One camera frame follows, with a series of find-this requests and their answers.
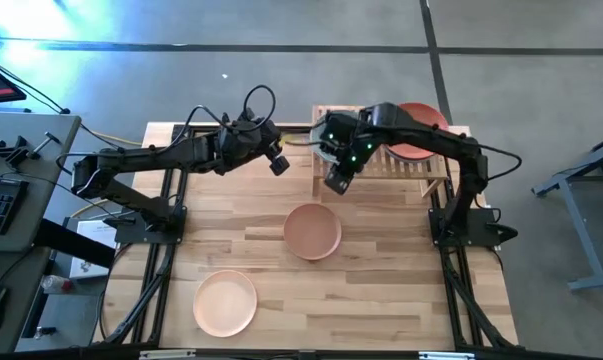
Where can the black backlit keyboard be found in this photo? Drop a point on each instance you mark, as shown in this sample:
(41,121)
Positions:
(1,205)

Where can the cream peach plate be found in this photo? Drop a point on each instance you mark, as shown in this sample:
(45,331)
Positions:
(224,303)

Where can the wooden slatted shelf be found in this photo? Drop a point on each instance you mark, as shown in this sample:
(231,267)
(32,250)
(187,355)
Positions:
(381,170)

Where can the black clamp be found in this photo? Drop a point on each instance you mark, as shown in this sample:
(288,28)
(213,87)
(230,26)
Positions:
(13,152)

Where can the clear plastic bottle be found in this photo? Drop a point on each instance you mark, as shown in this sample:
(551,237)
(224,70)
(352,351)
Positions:
(56,285)

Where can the blue grey table frame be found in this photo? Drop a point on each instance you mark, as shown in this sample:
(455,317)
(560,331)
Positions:
(577,220)

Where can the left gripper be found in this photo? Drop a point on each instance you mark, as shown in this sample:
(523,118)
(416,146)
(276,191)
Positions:
(267,137)

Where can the orange red plate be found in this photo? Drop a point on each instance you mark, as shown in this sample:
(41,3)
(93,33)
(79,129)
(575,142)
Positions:
(411,150)

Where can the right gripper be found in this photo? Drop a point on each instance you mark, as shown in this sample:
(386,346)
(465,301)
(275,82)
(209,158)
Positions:
(348,140)

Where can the terracotta tan plate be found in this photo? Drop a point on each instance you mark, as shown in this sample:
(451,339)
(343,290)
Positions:
(312,231)

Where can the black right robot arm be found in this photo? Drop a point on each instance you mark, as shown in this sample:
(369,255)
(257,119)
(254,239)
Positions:
(441,142)

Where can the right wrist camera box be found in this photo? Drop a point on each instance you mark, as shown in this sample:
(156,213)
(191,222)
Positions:
(339,180)

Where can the white booklet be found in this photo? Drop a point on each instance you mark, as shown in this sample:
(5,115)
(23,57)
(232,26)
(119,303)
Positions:
(88,267)

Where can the silver metal bracket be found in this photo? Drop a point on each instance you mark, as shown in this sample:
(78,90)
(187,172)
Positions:
(446,356)
(166,355)

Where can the grey side desk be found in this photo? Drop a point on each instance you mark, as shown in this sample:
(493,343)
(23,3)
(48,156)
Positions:
(41,190)

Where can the black flat bar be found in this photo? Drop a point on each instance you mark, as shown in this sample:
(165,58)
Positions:
(76,245)

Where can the black aluminium frame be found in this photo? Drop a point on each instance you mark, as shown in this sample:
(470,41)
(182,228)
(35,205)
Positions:
(251,129)

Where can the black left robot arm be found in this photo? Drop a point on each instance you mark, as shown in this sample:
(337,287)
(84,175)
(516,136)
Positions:
(146,157)

